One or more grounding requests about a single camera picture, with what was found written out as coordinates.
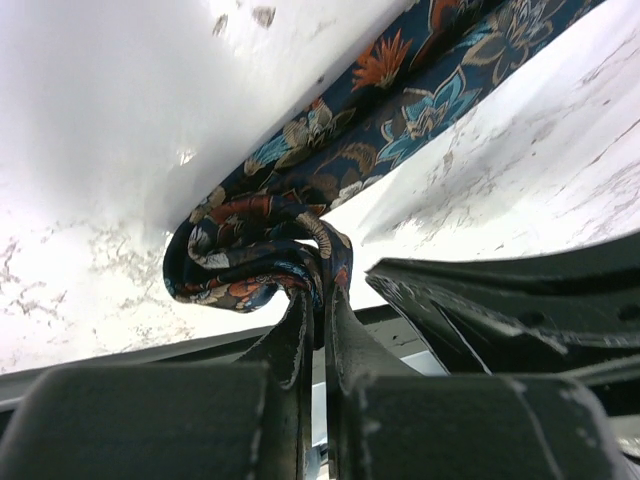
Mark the navy floral necktie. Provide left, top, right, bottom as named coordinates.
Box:
left=163, top=0, right=593, bottom=313

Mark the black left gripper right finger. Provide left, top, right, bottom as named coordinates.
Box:
left=325, top=289, right=630, bottom=479

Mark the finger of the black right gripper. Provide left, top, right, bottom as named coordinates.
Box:
left=366, top=245, right=639, bottom=395

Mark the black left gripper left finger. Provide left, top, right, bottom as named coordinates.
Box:
left=1, top=292, right=313, bottom=479

